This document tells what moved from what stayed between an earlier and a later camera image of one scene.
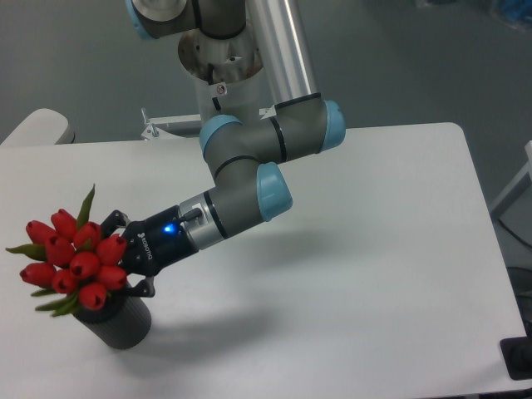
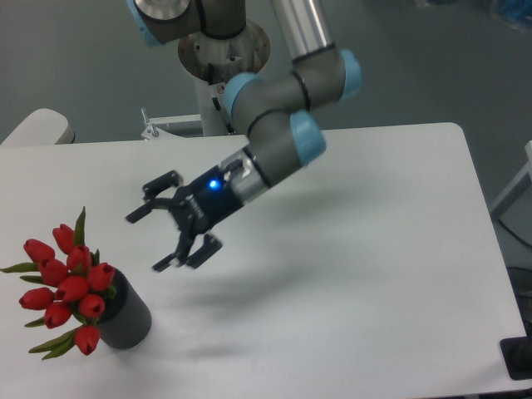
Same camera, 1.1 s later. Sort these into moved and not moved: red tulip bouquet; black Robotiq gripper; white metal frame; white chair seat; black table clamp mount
Moved: red tulip bouquet; black Robotiq gripper
Not moved: white chair seat; white metal frame; black table clamp mount
